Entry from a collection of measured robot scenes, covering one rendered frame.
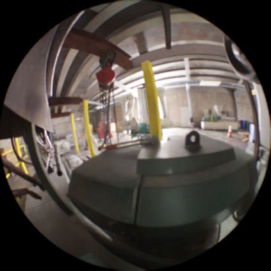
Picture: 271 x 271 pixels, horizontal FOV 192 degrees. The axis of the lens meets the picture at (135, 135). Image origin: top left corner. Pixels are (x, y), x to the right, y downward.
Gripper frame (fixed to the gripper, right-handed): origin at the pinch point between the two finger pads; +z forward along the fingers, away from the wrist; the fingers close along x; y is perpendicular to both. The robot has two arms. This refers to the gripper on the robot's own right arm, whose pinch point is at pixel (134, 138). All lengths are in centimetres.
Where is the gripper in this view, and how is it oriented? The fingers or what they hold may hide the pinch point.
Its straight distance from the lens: 146.2
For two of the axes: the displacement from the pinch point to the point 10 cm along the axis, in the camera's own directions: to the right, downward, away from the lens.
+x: -9.1, 0.2, 4.2
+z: 1.0, 9.8, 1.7
